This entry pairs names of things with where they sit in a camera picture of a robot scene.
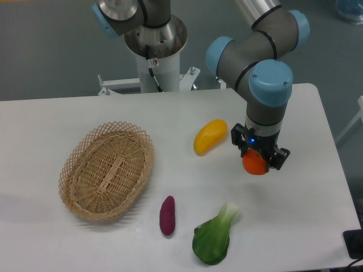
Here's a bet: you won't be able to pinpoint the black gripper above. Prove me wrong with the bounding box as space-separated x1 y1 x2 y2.
231 123 290 172

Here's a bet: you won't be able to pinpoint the orange fruit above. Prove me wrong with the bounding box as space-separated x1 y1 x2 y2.
242 148 267 176

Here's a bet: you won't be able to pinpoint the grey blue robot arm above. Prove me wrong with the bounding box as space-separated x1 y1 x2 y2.
92 1 310 175

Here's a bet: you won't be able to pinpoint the yellow mango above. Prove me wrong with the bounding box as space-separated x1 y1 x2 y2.
193 119 228 156

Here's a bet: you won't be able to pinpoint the green bok choy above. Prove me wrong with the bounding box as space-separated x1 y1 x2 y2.
192 202 240 265

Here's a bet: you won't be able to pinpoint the purple sweet potato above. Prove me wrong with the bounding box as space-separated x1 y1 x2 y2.
159 195 176 236

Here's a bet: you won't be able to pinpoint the black device at table edge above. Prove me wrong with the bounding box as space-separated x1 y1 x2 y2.
343 229 362 260

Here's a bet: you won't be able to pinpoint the woven wicker basket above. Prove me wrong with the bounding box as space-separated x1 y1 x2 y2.
58 122 154 221

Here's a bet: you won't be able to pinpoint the blue bag in corner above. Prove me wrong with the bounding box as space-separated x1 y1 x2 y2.
335 0 362 25

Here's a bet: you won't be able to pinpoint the white frame at right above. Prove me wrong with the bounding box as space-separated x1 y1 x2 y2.
335 96 362 147

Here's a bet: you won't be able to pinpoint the black cable on pedestal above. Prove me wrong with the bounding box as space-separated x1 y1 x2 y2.
145 44 164 93

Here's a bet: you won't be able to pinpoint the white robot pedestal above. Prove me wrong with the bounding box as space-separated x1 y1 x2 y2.
98 15 201 95

